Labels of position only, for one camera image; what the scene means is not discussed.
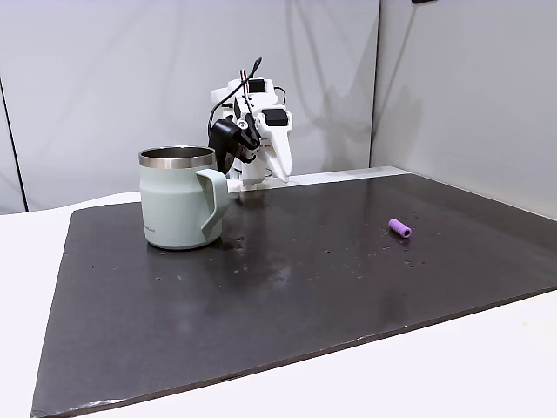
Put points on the purple pen grip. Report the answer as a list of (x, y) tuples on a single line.
[(400, 228)]

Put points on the pale green steel mug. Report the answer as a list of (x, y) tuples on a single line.
[(178, 204)]

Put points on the dark grey table mat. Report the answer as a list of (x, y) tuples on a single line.
[(261, 296)]

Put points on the black oval camera box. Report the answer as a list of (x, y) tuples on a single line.
[(226, 139)]

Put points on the black object on wall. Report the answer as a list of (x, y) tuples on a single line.
[(424, 1)]

